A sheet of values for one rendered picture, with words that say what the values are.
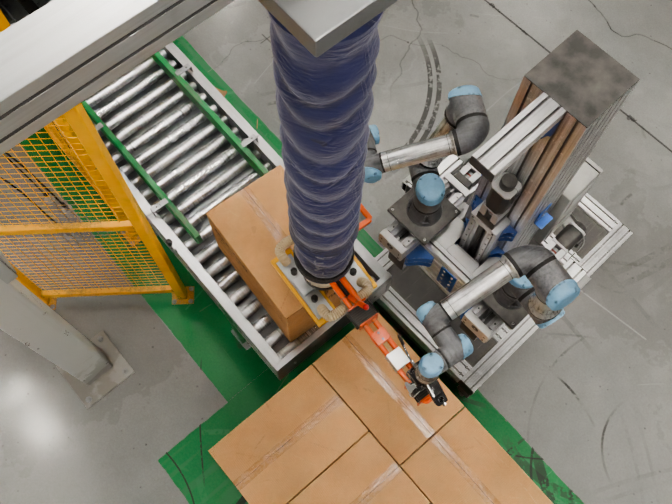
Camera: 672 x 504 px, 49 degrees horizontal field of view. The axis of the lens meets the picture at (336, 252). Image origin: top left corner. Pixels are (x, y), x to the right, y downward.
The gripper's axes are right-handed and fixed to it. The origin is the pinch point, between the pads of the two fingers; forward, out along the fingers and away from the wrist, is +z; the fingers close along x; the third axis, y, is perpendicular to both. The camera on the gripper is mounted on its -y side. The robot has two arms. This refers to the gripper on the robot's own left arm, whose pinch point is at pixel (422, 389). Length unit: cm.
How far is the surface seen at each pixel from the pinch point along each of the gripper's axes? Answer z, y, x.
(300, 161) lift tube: -101, 56, 11
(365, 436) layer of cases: 67, 4, 19
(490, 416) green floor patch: 122, -22, -46
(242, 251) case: 27, 93, 21
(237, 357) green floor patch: 121, 80, 45
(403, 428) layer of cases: 67, -3, 3
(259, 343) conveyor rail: 62, 65, 35
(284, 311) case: 27, 61, 21
